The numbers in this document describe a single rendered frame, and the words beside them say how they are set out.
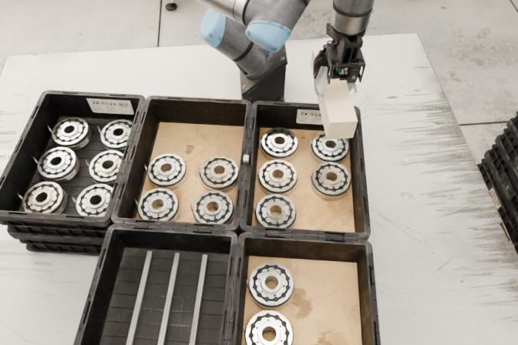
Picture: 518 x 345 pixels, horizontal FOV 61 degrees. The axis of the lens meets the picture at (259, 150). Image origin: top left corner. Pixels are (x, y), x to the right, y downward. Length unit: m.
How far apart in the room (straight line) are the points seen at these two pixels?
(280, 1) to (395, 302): 0.80
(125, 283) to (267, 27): 0.67
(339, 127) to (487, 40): 2.30
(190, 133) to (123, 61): 0.56
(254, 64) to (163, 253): 0.65
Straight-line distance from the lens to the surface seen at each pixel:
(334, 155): 1.21
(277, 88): 1.46
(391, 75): 1.69
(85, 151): 1.34
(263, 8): 0.83
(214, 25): 1.34
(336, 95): 1.02
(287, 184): 1.15
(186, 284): 1.08
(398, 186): 1.39
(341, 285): 1.08
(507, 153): 2.06
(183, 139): 1.29
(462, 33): 3.18
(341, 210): 1.16
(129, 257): 1.13
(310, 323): 1.05
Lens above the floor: 1.84
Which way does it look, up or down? 54 degrees down
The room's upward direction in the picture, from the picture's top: straight up
